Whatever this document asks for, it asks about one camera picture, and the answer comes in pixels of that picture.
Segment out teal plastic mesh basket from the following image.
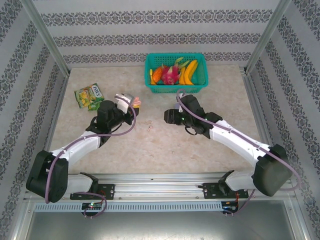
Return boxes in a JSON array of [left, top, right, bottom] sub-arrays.
[[145, 52, 209, 94]]

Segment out small green candy packet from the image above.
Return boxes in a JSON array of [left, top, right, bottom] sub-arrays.
[[87, 101, 104, 112]]

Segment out green Fox's candy bag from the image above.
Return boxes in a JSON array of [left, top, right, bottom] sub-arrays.
[[73, 82, 105, 109]]

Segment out slim yellow banana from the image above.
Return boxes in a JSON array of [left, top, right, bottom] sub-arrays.
[[178, 66, 188, 86]]

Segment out large orange-yellow banana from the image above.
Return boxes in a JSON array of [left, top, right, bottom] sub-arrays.
[[184, 59, 199, 86]]

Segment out pink dragon fruit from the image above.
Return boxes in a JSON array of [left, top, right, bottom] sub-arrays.
[[161, 56, 191, 86]]

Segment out orange carrot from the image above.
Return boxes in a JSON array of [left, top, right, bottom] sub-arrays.
[[152, 66, 165, 84]]

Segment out small green circuit board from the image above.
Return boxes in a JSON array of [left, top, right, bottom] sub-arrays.
[[221, 200, 240, 212], [81, 202, 104, 210]]

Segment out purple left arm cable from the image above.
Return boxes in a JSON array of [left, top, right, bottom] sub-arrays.
[[44, 93, 138, 220]]

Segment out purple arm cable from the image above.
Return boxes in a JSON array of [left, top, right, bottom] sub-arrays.
[[176, 89, 302, 219], [44, 93, 138, 220]]

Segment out aluminium side rail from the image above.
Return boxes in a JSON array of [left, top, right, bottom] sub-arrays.
[[34, 73, 71, 183], [239, 66, 286, 180]]

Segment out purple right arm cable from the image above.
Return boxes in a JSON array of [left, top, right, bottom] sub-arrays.
[[176, 89, 302, 219]]

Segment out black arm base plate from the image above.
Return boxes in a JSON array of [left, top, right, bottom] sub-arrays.
[[202, 182, 250, 200], [69, 183, 116, 201]]

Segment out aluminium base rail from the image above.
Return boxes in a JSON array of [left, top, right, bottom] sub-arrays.
[[23, 173, 294, 201]]

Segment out aluminium frame post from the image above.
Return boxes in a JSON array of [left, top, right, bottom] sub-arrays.
[[246, 0, 292, 73], [19, 0, 71, 76]]

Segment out grey slotted cable duct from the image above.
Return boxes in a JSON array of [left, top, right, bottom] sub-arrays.
[[33, 201, 224, 213]]

